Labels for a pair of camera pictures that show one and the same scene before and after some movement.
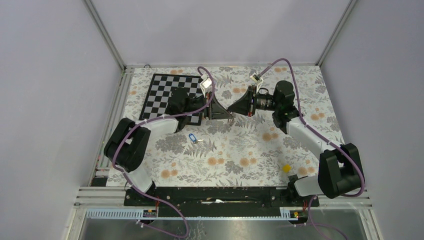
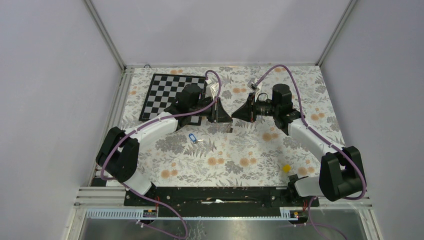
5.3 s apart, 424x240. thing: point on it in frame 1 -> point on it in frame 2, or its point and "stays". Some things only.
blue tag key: [194, 139] stays
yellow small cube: [286, 168] stays
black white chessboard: [158, 95] stays
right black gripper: [245, 105] -> [248, 112]
